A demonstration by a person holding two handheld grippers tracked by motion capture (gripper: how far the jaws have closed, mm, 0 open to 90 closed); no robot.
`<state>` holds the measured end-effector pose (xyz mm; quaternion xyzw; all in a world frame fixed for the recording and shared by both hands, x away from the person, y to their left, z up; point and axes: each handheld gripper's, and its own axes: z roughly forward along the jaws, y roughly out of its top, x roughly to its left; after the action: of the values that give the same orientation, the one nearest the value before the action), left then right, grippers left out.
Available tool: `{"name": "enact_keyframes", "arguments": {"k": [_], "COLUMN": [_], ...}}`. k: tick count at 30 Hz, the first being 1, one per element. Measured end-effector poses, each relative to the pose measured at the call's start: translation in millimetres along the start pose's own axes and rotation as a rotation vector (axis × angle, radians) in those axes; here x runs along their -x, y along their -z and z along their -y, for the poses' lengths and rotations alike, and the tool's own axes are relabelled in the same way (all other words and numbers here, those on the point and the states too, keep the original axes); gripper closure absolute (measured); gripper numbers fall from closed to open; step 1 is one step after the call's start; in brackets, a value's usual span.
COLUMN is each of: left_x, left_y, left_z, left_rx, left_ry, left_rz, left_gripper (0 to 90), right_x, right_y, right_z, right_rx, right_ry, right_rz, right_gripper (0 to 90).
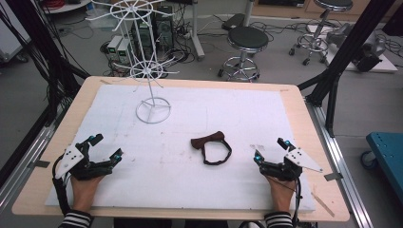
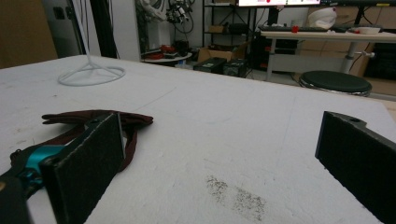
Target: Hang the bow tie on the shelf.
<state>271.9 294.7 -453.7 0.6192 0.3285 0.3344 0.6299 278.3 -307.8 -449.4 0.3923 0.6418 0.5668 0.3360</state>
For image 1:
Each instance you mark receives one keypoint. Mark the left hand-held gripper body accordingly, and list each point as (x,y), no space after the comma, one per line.
(72,155)

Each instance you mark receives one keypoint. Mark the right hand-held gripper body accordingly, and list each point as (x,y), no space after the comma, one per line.
(301,159)

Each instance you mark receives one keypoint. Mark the person's left hand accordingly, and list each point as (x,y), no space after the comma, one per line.
(83,193)

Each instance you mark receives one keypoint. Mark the person's right hand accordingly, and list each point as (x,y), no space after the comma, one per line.
(281,194)

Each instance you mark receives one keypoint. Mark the grey tape piece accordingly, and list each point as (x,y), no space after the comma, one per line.
(332,176)
(39,164)

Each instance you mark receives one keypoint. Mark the thin wooden stick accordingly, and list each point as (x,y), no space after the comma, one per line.
(322,204)

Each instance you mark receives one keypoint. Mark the person's left striped sleeve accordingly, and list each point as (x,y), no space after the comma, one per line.
(76,219)

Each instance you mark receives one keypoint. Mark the person's striped sleeve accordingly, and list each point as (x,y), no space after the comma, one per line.
(76,219)
(278,219)

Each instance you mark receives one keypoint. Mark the person's right striped sleeve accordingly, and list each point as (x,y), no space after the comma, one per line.
(278,219)

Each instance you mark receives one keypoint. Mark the white foam mat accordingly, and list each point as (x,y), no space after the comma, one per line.
(177,180)

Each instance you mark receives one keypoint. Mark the blue cart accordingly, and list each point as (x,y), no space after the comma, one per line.
(386,155)

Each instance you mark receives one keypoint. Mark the grey power supply unit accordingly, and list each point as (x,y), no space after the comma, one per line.
(118,49)

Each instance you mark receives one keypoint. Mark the black round stool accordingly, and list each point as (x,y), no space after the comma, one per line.
(247,38)
(332,3)

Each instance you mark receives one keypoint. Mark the black computer tower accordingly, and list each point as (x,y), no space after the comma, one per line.
(164,28)

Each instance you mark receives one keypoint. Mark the aluminium rail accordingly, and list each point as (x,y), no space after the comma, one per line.
(342,164)
(22,164)

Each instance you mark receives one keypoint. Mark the black metal frame post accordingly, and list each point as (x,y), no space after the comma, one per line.
(351,44)
(41,41)

